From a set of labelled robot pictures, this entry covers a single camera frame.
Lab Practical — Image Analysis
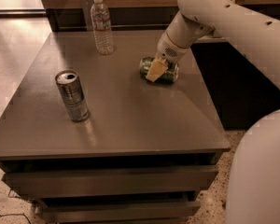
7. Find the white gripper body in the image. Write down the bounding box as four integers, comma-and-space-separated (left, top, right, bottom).
155, 32, 189, 62

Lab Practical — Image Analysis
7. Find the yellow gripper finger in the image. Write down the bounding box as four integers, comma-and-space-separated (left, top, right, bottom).
146, 58, 168, 82

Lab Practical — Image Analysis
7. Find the green soda can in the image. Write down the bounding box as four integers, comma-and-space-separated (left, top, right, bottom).
139, 57, 179, 83

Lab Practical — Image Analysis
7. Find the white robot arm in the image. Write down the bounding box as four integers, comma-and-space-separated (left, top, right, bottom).
147, 0, 280, 224

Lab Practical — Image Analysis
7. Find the silver energy drink can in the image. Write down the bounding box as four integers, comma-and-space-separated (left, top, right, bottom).
55, 70, 89, 122

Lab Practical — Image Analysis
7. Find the clear plastic water bottle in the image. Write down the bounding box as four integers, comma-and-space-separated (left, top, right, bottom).
91, 0, 114, 55

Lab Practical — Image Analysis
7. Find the grey drawer cabinet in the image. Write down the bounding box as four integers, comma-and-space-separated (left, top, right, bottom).
0, 31, 229, 224

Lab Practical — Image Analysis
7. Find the upper grey drawer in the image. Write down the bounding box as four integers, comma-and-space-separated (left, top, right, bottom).
4, 165, 217, 199

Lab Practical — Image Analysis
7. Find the grey drawer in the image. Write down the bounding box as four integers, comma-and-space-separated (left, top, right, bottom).
40, 202, 200, 223
4, 165, 217, 199

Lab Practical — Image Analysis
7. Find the lower grey drawer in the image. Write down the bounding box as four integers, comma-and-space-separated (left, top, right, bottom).
40, 202, 200, 223

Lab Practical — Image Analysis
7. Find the metal wall rail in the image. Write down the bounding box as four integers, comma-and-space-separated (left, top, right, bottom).
57, 22, 169, 32

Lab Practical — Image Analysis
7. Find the left metal wall bracket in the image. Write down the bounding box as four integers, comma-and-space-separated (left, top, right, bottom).
80, 0, 93, 31

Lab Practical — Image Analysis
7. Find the black floor cable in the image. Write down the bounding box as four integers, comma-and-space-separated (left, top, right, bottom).
0, 189, 34, 224

